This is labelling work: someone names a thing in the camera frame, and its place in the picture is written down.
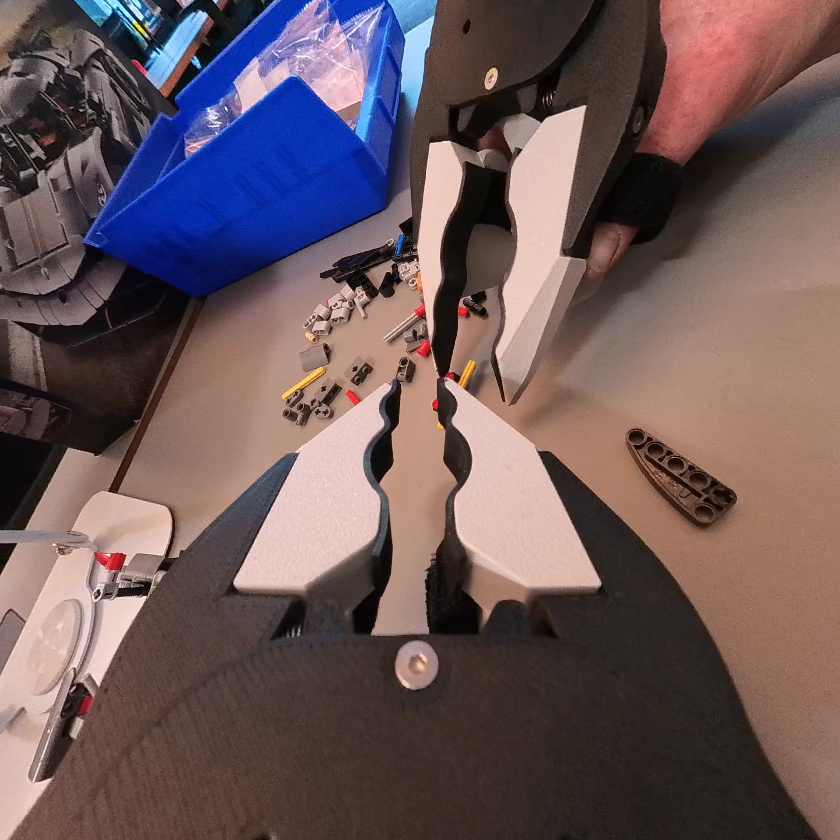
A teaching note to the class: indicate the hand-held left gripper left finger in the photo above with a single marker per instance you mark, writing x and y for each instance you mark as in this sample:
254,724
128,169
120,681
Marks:
315,518

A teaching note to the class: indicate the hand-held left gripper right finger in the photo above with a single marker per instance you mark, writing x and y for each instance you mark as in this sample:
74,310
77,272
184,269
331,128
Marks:
525,518

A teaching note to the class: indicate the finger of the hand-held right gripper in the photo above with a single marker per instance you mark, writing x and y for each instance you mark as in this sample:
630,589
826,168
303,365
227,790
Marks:
436,210
544,229

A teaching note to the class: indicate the yellow lego axle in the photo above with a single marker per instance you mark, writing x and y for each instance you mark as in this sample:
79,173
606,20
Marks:
467,373

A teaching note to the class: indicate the pile of lego pieces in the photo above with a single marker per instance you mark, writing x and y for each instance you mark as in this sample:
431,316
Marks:
313,358

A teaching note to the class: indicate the partly built lego car model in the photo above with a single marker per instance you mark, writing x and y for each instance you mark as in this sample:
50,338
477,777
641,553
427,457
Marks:
144,568

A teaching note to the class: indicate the dark printed lego box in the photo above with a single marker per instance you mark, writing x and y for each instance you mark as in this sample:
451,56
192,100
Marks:
65,197

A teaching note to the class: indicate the person's right hand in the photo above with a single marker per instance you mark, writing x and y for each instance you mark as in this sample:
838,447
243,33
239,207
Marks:
722,65

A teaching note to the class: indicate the blue plastic bin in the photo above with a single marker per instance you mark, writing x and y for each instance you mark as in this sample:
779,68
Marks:
262,197

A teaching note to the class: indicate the clear plastic bags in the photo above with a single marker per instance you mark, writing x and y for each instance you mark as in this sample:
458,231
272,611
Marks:
308,59

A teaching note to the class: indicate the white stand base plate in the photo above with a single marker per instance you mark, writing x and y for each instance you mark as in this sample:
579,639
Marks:
124,525

